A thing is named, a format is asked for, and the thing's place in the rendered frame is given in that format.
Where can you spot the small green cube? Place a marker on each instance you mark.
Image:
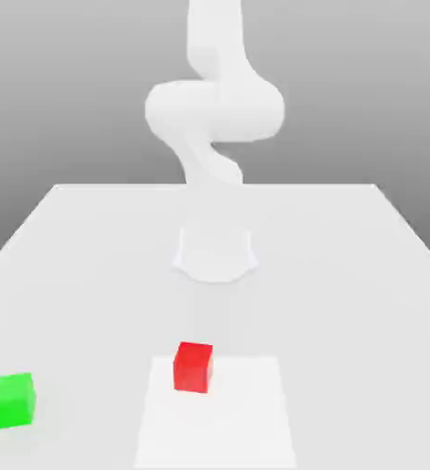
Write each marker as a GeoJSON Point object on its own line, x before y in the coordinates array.
{"type": "Point", "coordinates": [11, 401]}

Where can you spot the small red cube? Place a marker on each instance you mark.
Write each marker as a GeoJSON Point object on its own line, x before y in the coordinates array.
{"type": "Point", "coordinates": [192, 368]}

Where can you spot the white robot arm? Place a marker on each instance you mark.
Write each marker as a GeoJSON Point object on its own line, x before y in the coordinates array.
{"type": "Point", "coordinates": [215, 110]}

